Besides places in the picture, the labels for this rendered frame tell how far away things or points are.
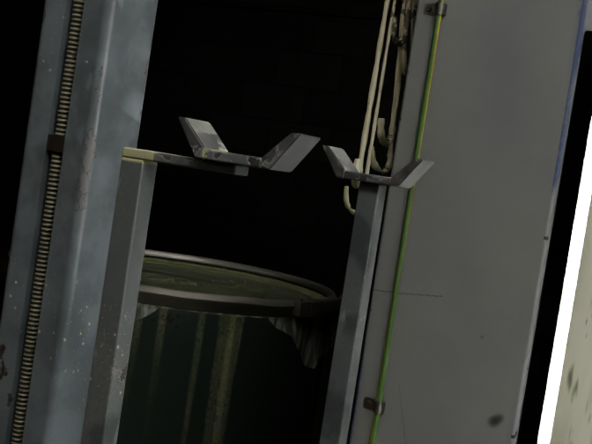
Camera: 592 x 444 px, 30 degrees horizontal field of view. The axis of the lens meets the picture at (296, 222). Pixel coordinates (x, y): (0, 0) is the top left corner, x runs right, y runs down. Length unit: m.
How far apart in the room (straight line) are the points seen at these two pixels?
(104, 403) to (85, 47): 0.25
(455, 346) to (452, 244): 0.11
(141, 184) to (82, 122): 0.13
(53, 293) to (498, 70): 0.57
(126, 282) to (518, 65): 0.61
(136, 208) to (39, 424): 0.21
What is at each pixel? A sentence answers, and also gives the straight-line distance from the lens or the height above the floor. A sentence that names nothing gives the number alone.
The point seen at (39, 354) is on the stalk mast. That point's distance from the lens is 0.80.
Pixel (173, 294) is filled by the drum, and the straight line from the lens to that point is 1.66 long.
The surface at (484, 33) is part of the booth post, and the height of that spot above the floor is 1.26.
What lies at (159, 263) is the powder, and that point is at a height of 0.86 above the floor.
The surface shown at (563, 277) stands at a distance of 1.15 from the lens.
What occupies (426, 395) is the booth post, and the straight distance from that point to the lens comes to 1.19.
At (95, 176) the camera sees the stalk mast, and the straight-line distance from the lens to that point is 0.78.
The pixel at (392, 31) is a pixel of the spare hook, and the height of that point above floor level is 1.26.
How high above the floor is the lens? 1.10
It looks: 3 degrees down
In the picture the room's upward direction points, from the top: 9 degrees clockwise
